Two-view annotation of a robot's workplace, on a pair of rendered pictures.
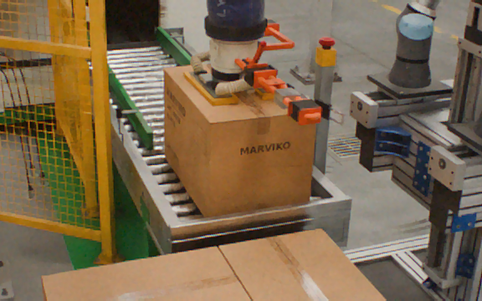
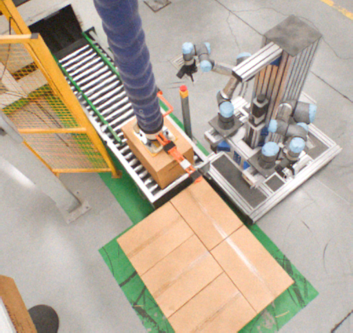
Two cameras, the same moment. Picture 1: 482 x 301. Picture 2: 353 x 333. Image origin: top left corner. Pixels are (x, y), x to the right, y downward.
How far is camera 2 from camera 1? 1.97 m
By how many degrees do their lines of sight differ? 37
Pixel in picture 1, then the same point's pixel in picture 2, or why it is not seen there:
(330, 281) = (212, 208)
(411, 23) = (225, 112)
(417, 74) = (229, 125)
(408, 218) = not seen: hidden behind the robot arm
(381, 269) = (221, 162)
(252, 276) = (186, 214)
